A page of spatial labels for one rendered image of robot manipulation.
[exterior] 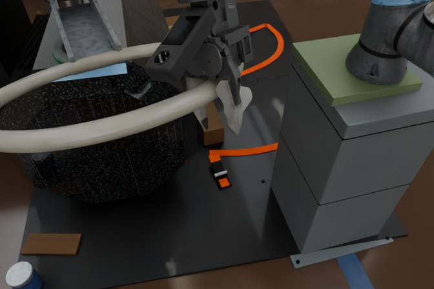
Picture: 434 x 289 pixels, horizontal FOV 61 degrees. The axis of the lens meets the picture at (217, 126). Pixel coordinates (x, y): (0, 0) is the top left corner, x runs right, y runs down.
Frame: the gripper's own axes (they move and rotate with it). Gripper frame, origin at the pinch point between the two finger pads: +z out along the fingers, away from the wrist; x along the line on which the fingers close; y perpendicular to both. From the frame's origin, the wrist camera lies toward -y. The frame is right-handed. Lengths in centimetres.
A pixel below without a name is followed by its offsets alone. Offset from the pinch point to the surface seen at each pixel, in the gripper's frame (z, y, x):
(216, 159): 75, 91, 82
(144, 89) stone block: 17, 47, 72
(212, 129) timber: 63, 101, 89
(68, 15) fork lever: -15, 23, 68
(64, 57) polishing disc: -1, 27, 85
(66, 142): -5.9, -19.5, 8.2
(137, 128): -5.5, -12.8, 2.3
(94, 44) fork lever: -8, 17, 50
